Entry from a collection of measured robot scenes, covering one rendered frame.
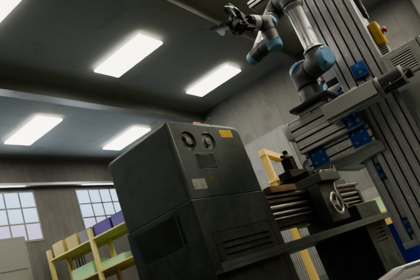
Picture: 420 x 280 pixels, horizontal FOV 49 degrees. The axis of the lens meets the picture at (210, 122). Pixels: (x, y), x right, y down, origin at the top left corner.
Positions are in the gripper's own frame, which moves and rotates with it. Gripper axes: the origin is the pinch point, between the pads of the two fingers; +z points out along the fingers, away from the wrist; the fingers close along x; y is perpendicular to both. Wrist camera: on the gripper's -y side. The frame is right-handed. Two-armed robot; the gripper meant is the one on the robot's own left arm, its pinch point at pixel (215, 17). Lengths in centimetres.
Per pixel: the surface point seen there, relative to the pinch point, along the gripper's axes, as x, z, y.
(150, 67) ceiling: 502, -330, -395
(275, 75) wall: 519, -679, -379
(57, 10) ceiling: 345, -103, -374
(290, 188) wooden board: 82, -75, 60
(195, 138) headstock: 48, 3, 35
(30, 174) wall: 899, -172, -409
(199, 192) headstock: 49, 14, 63
